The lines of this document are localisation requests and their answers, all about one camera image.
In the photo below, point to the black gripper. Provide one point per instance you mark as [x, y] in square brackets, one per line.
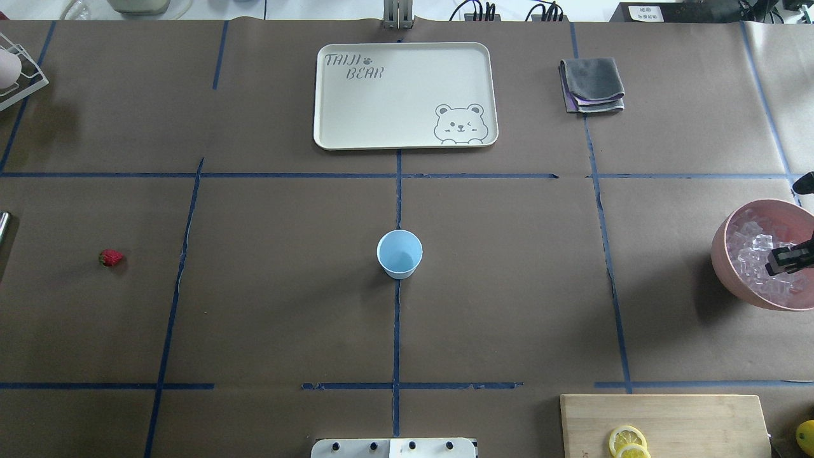
[788, 259]

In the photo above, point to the clear ice cubes pile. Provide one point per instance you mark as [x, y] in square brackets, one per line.
[750, 237]

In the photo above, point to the light blue plastic cup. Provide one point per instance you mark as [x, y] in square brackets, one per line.
[399, 252]

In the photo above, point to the pink cup on rack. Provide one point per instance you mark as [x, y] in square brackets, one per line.
[10, 68]

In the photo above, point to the pink bowl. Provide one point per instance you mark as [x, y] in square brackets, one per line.
[800, 222]

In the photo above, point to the wooden cutting board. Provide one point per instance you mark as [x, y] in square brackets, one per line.
[683, 425]

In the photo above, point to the lemon slices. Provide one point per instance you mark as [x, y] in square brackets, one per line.
[628, 441]

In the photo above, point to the folded grey cloth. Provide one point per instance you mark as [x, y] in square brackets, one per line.
[591, 85]

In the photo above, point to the cream bear serving tray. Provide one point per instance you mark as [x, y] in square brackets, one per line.
[371, 96]

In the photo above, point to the red strawberry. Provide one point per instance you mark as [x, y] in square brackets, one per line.
[110, 257]

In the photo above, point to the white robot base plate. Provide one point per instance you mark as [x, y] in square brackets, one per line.
[396, 447]

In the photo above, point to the aluminium frame post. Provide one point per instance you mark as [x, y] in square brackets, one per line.
[398, 14]

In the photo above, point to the white wire cup rack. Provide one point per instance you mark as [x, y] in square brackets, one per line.
[32, 77]

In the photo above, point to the steel muddler black handle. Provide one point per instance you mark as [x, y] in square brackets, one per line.
[5, 221]

